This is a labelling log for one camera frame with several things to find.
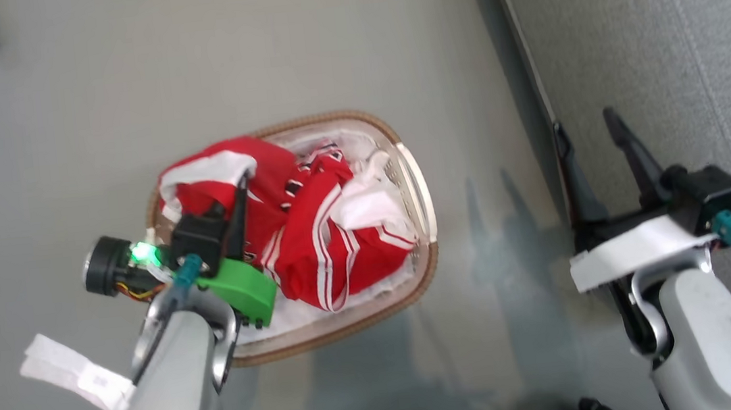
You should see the woven laundry basket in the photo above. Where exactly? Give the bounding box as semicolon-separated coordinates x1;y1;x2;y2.
136;102;450;376

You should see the red garment with white collar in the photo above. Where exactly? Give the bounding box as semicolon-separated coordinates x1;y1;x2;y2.
152;131;311;274

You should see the white cloth garment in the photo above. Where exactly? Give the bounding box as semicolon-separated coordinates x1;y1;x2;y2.
323;149;413;236

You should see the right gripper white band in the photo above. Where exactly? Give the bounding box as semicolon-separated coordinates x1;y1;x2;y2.
550;97;722;297

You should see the white paper tag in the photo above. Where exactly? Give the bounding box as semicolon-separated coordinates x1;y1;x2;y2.
16;324;140;410

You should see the red garment with white stripes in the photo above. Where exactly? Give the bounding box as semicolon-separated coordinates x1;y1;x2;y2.
250;136;425;319

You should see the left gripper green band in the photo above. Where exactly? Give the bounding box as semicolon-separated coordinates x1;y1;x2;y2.
163;172;282;338

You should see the grey fabric sofa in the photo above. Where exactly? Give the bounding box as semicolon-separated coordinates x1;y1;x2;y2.
490;0;731;352

